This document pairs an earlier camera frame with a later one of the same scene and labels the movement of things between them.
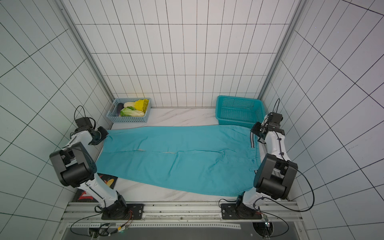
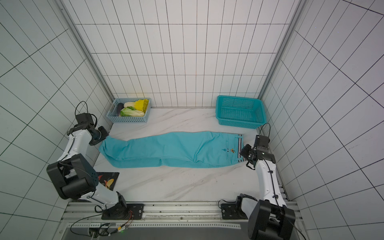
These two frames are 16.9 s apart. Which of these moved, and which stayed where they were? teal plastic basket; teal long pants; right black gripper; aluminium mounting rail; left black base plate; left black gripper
Moved: right black gripper; teal long pants
Stayed: teal plastic basket; left black gripper; aluminium mounting rail; left black base plate
